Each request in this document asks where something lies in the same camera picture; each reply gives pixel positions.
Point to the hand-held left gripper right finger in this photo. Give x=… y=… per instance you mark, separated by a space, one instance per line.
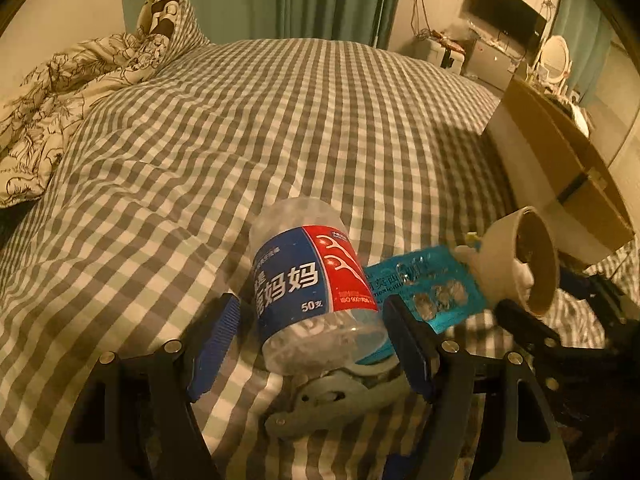
x=411 y=349

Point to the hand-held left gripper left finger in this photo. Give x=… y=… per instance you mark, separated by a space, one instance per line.
x=216 y=342

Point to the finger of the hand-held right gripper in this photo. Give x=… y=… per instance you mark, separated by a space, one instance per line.
x=575 y=282
x=525 y=325

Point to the white tape roll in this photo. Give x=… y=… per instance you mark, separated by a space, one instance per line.
x=520 y=260

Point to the blue blister pill pack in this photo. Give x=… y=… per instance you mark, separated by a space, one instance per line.
x=435 y=285

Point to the clear floss pick jar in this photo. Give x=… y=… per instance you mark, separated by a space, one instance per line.
x=315 y=285

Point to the grey metal clip tool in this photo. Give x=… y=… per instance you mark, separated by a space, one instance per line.
x=330 y=400

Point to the cardboard box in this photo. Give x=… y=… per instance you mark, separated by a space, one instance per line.
x=555 y=160

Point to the grey checked bed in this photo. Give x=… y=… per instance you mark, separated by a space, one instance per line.
x=280 y=145

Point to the white oval mirror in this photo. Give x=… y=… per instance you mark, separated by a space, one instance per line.
x=554 y=59

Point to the green curtain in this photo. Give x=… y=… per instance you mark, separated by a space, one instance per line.
x=300 y=0
x=582 y=45

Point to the white low cabinet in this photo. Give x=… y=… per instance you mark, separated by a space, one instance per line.
x=475 y=60

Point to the black television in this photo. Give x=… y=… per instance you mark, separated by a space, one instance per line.
x=505 y=10

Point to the floral duvet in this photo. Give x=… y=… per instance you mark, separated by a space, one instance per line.
x=65 y=100

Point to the checked floral pillow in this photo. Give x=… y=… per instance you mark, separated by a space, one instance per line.
x=167 y=15

